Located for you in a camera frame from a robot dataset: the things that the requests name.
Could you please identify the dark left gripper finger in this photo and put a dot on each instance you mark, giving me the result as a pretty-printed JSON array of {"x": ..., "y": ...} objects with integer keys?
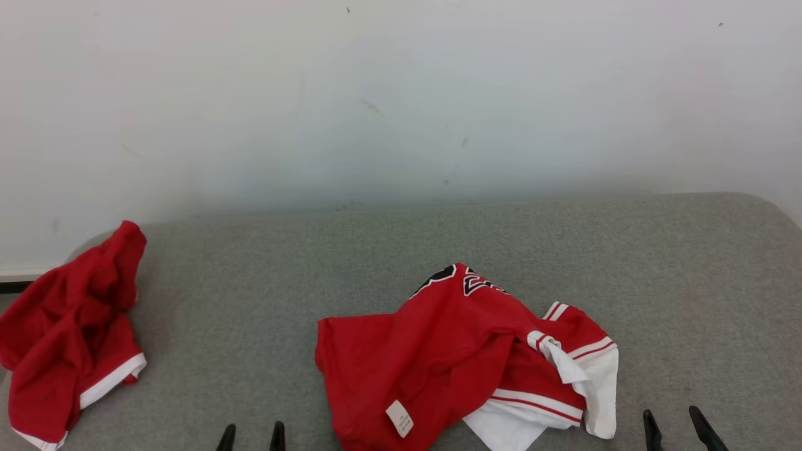
[
  {"x": 227, "y": 438},
  {"x": 277, "y": 438}
]

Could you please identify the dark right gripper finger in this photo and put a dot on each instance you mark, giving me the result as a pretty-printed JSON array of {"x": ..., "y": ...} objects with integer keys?
[
  {"x": 653, "y": 435},
  {"x": 707, "y": 435}
]

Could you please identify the red jersey with white panels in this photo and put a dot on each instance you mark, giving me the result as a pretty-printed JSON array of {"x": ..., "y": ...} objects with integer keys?
[{"x": 426, "y": 351}]

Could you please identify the plain red garment white trim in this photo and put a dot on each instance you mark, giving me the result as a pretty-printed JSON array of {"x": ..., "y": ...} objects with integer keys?
[{"x": 62, "y": 313}]

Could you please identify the dark baseboard strip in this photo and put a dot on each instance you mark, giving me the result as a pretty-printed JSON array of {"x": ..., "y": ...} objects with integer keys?
[{"x": 12, "y": 287}]

